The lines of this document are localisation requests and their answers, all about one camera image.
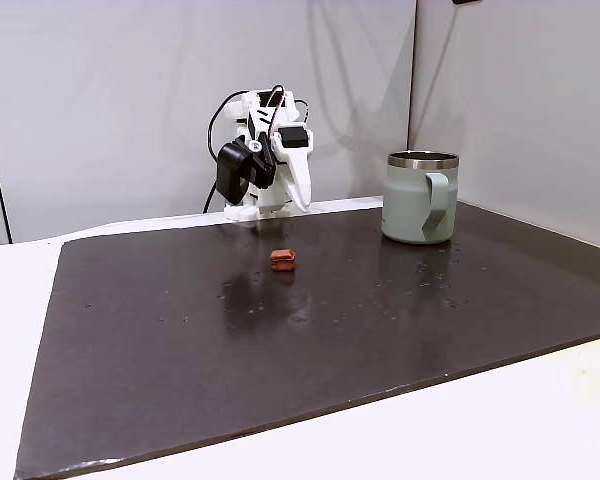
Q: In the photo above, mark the black camera box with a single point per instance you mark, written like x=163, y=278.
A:
x=232, y=170

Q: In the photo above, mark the black object on wall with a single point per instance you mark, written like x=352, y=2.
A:
x=466, y=1

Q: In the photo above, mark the large black table mat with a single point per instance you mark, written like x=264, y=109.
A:
x=300, y=360

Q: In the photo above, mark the small red-brown cube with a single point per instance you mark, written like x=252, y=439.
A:
x=283, y=260

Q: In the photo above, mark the sage green steel mug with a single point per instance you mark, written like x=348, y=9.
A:
x=405, y=205

